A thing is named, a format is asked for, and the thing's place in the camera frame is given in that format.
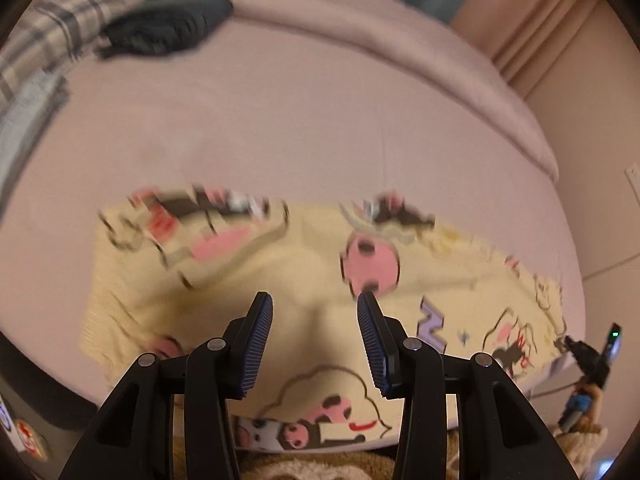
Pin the person's right hand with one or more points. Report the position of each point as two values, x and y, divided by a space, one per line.
592 400

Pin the yellow cartoon print pants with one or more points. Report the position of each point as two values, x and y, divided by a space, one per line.
300 270

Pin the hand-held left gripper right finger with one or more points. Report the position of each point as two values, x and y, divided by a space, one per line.
372 345

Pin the pink duvet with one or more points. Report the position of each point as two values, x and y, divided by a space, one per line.
380 60

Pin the grey plaid cloth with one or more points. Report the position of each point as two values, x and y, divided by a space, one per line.
60 20

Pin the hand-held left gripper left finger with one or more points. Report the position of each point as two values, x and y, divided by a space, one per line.
257 345

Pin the brown fluffy robe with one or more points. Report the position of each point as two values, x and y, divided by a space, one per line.
300 465

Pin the light blue cloth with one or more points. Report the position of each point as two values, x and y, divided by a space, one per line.
25 120

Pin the white power strip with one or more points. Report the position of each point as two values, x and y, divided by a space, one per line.
634 176

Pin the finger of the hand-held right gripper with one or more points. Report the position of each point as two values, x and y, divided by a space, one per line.
582 355

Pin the beige curtain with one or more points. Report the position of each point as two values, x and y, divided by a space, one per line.
540 25

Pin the bed with pink sheet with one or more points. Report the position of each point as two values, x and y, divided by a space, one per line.
225 135

